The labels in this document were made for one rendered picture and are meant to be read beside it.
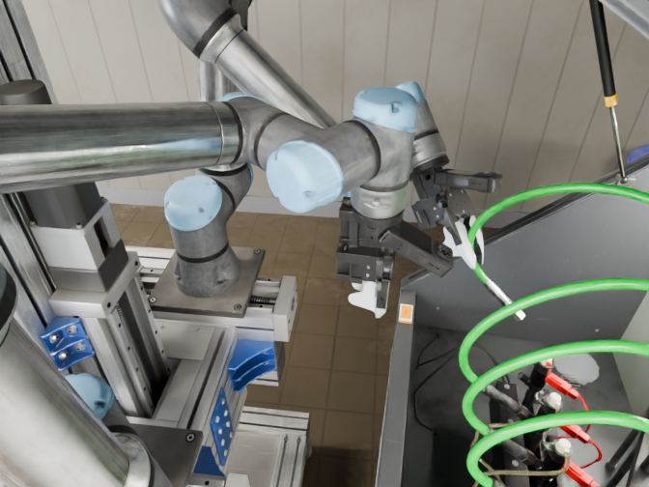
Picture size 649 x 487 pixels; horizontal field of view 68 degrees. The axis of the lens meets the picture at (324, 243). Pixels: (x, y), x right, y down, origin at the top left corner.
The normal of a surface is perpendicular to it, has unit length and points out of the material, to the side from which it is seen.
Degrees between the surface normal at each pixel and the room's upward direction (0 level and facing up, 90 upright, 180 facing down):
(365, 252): 0
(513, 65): 90
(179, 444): 0
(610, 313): 90
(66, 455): 88
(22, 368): 86
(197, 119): 46
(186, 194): 7
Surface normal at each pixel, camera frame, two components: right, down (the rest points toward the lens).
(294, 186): -0.73, 0.42
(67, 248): -0.11, 0.62
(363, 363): 0.00, -0.79
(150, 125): 0.61, -0.31
